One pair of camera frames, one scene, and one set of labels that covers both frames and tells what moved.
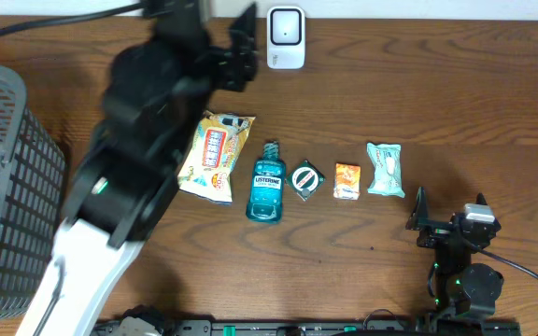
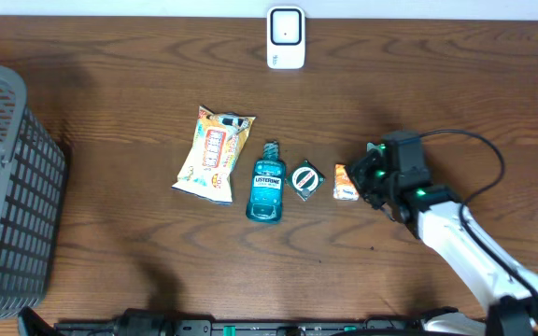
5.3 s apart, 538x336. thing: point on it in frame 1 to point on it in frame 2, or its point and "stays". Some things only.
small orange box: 346,181 stays
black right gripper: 435,233 to 356,170
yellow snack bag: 206,170 stays
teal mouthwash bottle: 265,197 stays
